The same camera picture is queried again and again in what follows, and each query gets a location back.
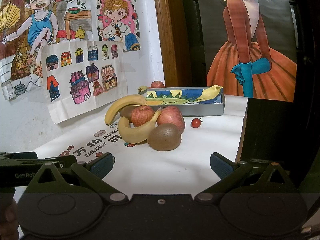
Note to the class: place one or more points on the girl with bear drawing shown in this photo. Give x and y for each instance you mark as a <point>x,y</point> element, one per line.
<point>117,20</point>

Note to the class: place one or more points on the background red apple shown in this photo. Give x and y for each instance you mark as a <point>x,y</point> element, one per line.
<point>157,84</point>

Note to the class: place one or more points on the background yellow-green fruit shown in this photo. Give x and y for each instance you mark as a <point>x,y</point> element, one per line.
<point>142,88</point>

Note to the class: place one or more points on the brown kiwi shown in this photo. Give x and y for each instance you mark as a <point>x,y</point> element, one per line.
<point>164,137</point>
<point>126,111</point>

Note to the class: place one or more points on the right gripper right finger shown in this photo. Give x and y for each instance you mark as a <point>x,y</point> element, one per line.
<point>231,175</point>

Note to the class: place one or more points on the red cherry tomato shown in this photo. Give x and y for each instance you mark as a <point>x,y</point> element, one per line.
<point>196,122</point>

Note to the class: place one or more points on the boy with fan drawing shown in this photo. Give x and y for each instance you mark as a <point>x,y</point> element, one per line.
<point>29,25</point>

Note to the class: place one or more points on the houses drawing paper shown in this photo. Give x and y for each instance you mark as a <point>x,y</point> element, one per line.
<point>79,77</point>

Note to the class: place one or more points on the brown wooden frame post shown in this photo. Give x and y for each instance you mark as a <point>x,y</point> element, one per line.
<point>174,42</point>

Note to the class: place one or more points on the lady in orange dress poster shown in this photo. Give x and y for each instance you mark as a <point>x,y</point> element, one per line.
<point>250,47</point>

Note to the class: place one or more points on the grey cardboard tray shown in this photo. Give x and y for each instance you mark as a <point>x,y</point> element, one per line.
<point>213,109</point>

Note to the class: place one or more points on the yellow banana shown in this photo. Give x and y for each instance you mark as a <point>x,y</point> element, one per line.
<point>121,103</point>
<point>138,134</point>

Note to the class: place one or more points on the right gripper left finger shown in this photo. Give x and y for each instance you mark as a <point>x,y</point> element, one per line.
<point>91,176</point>

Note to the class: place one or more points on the colourful drawing tray liner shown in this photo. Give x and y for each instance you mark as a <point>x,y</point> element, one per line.
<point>184,96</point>

